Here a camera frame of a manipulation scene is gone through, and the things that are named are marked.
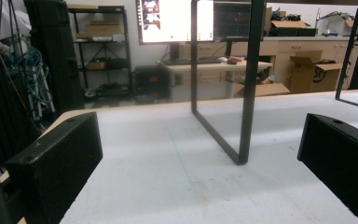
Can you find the black curtain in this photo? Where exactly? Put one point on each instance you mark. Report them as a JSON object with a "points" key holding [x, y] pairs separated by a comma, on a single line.
{"points": [[54, 53]]}

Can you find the bright computer monitor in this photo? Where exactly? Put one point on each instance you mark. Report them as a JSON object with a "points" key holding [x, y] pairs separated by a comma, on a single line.
{"points": [[171, 20]]}

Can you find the dark computer monitor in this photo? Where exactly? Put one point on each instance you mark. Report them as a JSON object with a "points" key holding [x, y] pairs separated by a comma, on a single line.
{"points": [[231, 20]]}

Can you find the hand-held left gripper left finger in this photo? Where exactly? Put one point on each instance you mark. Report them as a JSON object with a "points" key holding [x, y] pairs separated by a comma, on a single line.
{"points": [[56, 165]]}

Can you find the black metal shelf rack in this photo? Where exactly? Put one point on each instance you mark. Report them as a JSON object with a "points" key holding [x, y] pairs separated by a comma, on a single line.
{"points": [[104, 49]]}

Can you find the open cardboard box with black bin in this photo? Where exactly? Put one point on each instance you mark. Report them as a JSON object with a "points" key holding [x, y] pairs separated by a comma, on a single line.
{"points": [[290, 27]]}

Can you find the wooden desk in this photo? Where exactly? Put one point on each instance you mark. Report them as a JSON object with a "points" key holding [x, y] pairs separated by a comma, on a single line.
{"points": [[217, 66]]}

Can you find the black metal frame stand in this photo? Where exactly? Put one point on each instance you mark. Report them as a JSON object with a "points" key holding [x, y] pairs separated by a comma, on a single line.
{"points": [[249, 93], [348, 62]]}

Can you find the black computer tower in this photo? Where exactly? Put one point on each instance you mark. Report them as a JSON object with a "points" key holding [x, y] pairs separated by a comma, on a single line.
{"points": [[150, 81]]}

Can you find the black keyboard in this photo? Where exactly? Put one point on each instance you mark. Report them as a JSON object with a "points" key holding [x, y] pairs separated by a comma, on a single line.
{"points": [[180, 61]]}

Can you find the white computer mouse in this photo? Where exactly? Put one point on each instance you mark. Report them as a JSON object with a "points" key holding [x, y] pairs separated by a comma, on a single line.
{"points": [[222, 59]]}

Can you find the cardboard box on shelf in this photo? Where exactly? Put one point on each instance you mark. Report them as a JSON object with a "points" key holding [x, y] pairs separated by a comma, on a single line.
{"points": [[103, 29]]}

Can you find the flat cardboard box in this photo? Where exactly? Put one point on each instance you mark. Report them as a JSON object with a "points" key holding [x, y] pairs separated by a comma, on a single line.
{"points": [[267, 89]]}

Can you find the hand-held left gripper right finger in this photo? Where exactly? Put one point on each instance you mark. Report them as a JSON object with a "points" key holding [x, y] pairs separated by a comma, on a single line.
{"points": [[341, 158]]}

